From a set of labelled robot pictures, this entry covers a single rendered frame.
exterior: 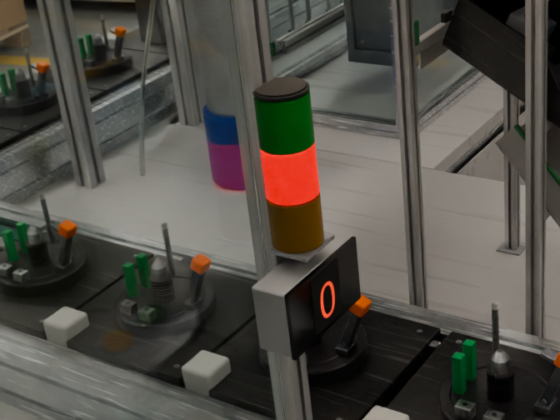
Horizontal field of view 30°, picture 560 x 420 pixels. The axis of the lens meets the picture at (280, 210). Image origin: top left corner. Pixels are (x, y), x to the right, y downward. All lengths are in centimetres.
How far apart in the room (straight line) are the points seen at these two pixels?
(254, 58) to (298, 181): 12
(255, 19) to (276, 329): 28
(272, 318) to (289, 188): 12
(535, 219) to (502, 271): 40
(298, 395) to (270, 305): 16
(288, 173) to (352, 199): 103
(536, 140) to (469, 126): 97
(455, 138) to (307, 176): 126
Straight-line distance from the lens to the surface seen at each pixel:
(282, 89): 91
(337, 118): 225
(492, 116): 228
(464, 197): 193
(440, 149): 213
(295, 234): 95
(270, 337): 98
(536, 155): 128
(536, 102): 125
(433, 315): 141
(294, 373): 107
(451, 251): 176
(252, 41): 91
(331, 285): 100
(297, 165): 92
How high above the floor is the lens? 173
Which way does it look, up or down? 27 degrees down
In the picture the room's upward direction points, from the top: 7 degrees counter-clockwise
